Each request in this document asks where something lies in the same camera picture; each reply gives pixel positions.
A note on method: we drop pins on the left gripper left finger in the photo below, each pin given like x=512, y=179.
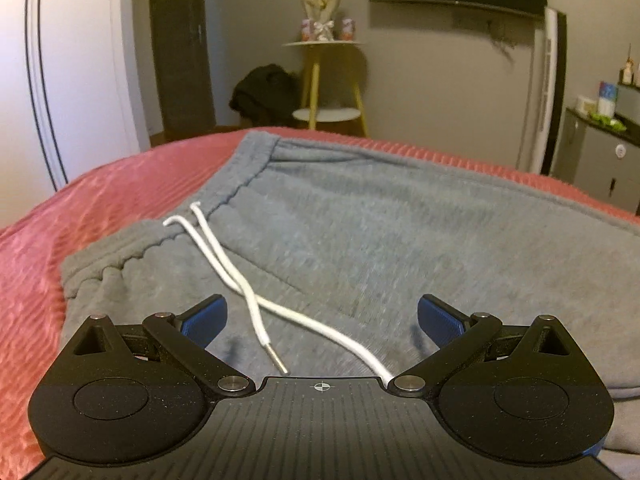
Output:
x=125, y=393

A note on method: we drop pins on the blue white tissue pack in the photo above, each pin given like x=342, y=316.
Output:
x=607, y=99

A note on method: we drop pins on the white wardrobe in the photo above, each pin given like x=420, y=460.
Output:
x=70, y=95

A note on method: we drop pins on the pink can left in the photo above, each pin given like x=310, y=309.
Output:
x=307, y=30

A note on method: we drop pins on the grey sweatpants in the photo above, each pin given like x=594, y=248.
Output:
x=353, y=237

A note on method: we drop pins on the red ribbed bedspread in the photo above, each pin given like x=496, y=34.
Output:
x=33, y=250

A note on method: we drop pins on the dark wooden door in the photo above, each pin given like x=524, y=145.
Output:
x=182, y=68

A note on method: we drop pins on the round yellow-legged side table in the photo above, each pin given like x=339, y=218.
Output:
x=330, y=92

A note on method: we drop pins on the pink can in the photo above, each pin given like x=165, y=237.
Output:
x=348, y=29
x=307, y=30

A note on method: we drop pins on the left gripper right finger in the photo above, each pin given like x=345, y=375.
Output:
x=519, y=394

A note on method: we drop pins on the grey dresser cabinet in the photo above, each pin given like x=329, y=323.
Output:
x=602, y=163

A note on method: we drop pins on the black bag on floor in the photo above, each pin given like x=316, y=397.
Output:
x=266, y=96

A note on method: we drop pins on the pink can right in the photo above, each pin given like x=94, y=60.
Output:
x=348, y=29

